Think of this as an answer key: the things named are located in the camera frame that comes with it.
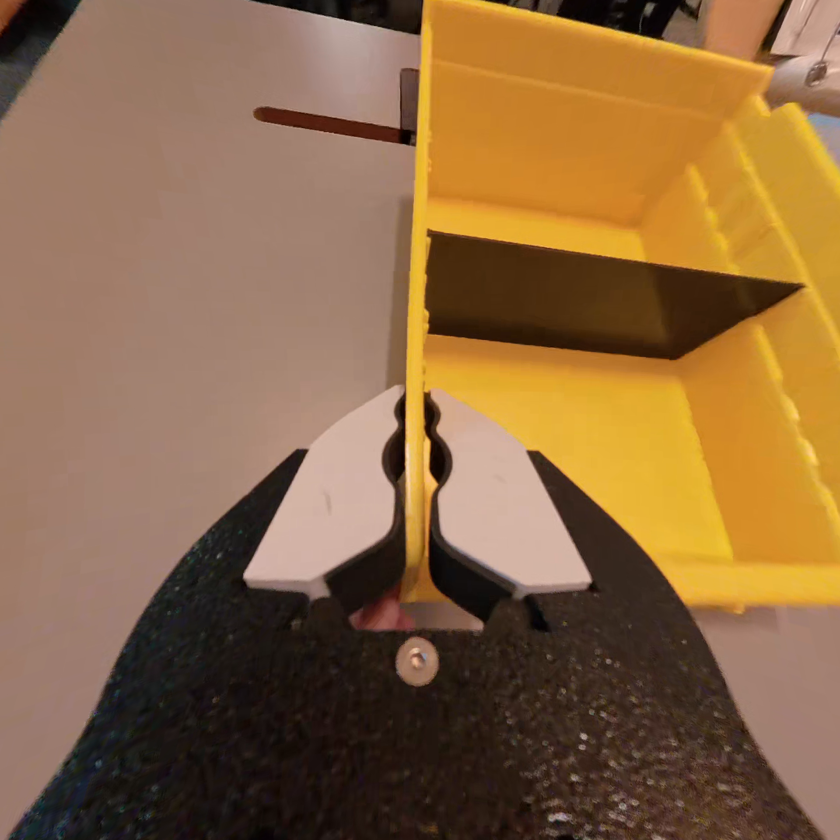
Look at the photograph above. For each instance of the yellow plastic bin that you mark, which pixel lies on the yellow plastic bin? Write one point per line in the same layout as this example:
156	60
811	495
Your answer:
558	459

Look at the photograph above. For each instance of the white board stand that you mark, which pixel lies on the white board stand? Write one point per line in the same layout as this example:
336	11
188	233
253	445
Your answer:
794	85

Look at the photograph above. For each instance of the black divider plate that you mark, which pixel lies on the black divider plate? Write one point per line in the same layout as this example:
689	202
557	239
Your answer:
577	295

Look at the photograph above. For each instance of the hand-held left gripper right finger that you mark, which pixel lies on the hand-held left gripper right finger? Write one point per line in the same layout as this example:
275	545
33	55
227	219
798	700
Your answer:
505	512

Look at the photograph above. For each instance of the grey desk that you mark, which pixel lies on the grey desk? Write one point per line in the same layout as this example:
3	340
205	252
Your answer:
164	295

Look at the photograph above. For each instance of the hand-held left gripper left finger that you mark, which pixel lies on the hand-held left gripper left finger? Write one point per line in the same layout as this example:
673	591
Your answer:
328	499

